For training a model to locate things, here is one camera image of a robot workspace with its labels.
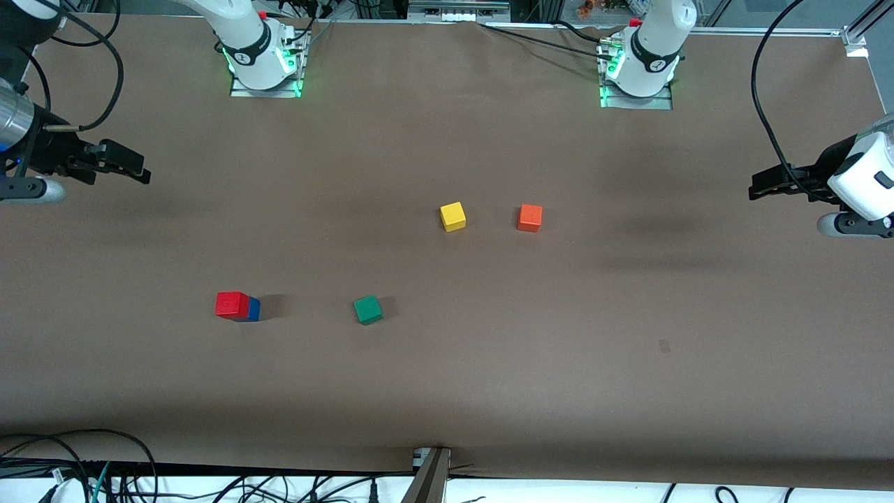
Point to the orange wooden block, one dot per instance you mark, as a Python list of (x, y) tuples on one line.
[(529, 219)]

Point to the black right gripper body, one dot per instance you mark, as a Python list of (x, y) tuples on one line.
[(50, 152)]

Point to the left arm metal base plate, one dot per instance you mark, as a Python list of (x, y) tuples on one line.
[(663, 103)]

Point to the red wooden block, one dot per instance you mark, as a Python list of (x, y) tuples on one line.
[(232, 305)]

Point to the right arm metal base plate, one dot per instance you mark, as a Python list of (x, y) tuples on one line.
[(241, 92)]

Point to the aluminium frame corner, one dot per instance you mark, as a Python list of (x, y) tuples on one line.
[(855, 38)]

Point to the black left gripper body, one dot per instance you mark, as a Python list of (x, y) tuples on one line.
[(818, 172)]

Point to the aluminium profile bracket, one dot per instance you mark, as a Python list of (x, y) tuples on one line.
[(427, 478)]

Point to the blue wooden block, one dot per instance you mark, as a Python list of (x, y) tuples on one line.
[(255, 309)]

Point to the green wooden block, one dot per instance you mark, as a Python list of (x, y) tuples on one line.
[(367, 310)]

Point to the yellow wooden block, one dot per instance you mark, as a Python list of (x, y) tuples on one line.
[(453, 217)]

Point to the brown paper table cover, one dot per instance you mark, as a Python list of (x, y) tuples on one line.
[(489, 384)]

